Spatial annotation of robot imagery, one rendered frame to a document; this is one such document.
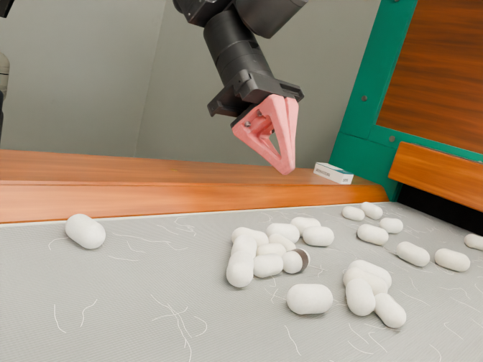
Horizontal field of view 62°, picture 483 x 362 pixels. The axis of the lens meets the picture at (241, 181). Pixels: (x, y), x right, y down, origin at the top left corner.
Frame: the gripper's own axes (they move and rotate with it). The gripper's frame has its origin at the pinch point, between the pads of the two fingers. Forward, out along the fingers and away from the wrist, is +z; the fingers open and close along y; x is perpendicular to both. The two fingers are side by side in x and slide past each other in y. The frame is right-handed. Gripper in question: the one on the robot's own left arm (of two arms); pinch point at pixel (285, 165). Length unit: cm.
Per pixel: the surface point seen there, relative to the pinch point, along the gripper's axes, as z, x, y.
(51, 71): -143, 140, 48
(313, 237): 7.8, 1.3, 1.2
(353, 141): -13.7, 9.7, 43.1
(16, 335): 10.6, 0.4, -27.3
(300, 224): 5.9, 2.4, 1.7
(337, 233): 7.1, 3.5, 10.0
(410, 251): 12.4, -2.9, 11.5
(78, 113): -131, 157, 67
